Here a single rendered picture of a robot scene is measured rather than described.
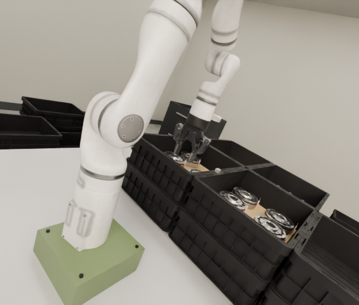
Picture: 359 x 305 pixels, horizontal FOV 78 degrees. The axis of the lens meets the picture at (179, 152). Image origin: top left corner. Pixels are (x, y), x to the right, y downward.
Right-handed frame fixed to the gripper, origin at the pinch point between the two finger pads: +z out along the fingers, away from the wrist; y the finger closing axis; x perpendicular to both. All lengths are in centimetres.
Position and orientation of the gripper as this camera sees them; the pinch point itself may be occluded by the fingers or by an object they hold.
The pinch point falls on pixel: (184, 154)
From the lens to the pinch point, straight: 77.0
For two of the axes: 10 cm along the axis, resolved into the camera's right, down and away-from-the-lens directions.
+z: -3.6, 8.8, 3.1
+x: 5.5, -0.7, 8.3
